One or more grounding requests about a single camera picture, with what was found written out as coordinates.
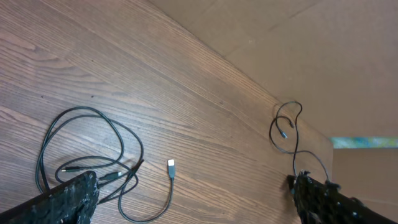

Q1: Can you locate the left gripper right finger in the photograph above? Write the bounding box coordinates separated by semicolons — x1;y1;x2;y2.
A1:
287;170;397;224

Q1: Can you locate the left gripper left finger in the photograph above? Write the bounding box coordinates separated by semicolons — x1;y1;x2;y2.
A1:
1;171;99;224

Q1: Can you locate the teal tape strip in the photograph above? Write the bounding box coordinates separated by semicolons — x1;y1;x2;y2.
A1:
330;136;397;149

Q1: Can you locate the black cable bundle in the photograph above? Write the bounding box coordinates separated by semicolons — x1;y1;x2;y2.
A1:
35;106;146;205

